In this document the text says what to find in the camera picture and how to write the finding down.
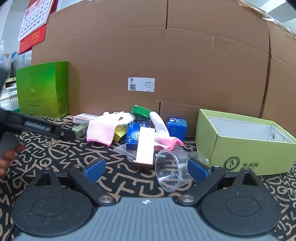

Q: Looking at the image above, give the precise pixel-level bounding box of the clear plastic bag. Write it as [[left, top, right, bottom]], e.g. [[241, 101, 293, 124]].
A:
[[113, 144, 139, 161]]

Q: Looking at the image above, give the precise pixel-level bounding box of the blue plastic container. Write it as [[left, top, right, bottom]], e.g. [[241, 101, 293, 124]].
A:
[[166, 117, 188, 142]]

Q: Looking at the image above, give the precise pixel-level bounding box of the person's left hand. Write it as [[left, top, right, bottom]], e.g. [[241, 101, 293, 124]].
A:
[[0, 144, 26, 175]]

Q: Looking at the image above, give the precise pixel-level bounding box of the blue cardboard box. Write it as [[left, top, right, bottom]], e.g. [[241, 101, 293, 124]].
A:
[[126, 120, 153, 151]]

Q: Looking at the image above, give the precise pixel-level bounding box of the tall dark green box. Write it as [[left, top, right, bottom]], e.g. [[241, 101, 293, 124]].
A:
[[16, 61, 69, 119]]

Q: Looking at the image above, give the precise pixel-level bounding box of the red white wall calendar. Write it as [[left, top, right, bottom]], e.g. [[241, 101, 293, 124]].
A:
[[18, 0, 55, 55]]

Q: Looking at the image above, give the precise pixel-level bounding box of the small olive gold box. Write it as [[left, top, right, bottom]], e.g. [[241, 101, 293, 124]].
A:
[[72, 123, 90, 139]]

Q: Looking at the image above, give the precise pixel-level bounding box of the small green flower-print box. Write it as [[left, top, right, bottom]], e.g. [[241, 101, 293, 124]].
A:
[[130, 105, 151, 121]]

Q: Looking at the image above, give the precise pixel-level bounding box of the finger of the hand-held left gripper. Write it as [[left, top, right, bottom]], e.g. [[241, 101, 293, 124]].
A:
[[14, 112, 77, 141]]

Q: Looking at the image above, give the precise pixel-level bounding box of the clear plastic cup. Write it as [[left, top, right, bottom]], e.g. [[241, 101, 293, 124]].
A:
[[154, 149, 192, 192]]

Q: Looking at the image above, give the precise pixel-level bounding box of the small yellow box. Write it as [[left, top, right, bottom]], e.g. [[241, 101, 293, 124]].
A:
[[113, 126, 128, 142]]

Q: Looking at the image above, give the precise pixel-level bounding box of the long pink box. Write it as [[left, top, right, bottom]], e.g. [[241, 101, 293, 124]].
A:
[[136, 127, 155, 170]]

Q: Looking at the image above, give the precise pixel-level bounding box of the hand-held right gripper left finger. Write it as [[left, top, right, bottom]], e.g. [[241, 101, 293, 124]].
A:
[[29, 159, 116, 205]]

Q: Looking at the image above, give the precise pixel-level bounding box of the white medicine box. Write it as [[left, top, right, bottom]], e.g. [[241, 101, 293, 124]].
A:
[[72, 113, 101, 123]]

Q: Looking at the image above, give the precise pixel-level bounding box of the large brown cardboard box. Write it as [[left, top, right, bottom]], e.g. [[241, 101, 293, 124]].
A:
[[31, 0, 296, 138]]

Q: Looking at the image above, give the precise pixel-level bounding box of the white perforated rack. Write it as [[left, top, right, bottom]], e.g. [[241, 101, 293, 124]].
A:
[[0, 89, 19, 107]]

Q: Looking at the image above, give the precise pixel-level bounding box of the white shipping label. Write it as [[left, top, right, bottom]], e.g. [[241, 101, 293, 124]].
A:
[[128, 77, 155, 93]]

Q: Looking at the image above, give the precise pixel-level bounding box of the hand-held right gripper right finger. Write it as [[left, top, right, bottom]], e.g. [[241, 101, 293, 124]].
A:
[[177, 158, 264, 205]]

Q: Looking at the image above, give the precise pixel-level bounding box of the white glove pink cuff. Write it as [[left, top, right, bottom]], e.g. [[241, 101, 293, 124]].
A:
[[149, 111, 184, 150], [86, 111, 136, 147]]

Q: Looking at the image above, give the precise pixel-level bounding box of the light green box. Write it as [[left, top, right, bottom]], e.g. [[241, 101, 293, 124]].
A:
[[195, 109, 296, 176]]

